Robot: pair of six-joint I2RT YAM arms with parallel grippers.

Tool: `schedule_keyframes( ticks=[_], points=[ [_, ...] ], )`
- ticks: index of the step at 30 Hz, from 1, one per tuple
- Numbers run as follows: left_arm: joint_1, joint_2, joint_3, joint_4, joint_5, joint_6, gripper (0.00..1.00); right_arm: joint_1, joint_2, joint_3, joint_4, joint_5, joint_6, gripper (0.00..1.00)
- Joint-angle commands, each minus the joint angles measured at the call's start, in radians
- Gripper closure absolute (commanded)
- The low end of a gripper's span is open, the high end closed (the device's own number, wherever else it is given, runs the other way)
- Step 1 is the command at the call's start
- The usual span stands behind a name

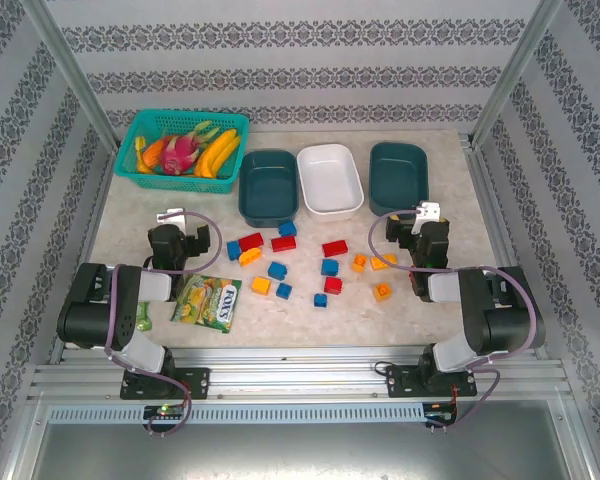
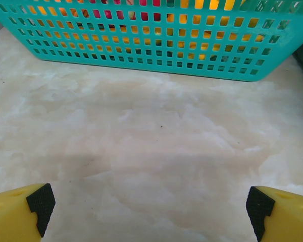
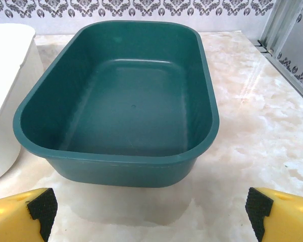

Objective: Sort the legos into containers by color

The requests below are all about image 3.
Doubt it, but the dark green plastic container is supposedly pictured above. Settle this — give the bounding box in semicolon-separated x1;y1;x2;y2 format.
12;20;221;189

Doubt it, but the aluminium frame post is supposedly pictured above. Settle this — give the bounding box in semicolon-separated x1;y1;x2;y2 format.
261;0;303;55

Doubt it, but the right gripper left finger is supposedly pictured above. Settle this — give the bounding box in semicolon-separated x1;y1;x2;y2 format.
0;188;58;242

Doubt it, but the white plastic container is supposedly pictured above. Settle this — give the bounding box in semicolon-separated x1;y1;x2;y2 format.
0;23;44;185

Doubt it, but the aluminium side rail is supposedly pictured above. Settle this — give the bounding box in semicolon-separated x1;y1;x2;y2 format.
255;39;303;89

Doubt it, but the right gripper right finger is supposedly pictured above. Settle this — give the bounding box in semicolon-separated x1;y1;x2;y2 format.
245;187;303;242

